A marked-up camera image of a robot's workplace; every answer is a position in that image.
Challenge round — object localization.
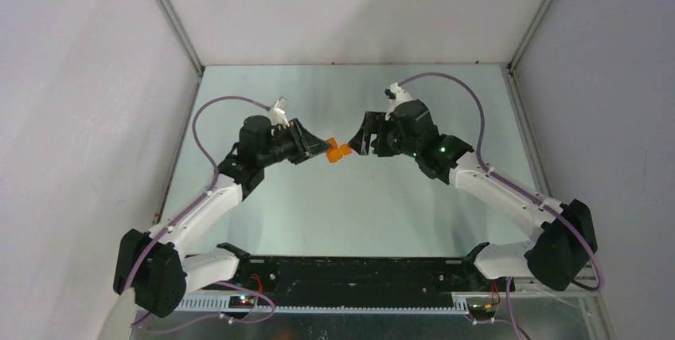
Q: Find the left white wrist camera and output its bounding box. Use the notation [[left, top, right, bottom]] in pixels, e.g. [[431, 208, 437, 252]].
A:
[[267, 97, 290, 127]]

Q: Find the orange pill organizer box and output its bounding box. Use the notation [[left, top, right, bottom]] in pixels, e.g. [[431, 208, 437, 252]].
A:
[[326, 137, 352, 163]]

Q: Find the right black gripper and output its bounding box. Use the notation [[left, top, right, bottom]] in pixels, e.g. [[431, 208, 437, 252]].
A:
[[347, 111, 419, 158]]

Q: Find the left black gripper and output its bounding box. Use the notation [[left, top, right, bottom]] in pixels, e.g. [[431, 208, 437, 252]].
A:
[[259, 119, 332, 167]]

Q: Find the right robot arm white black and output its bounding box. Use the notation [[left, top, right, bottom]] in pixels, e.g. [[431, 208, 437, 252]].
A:
[[348, 100, 598, 291]]

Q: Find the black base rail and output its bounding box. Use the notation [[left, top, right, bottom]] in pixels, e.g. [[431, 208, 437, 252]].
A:
[[217, 243, 506, 310]]

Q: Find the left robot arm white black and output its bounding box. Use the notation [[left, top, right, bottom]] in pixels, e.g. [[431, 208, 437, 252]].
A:
[[113, 115, 333, 318]]

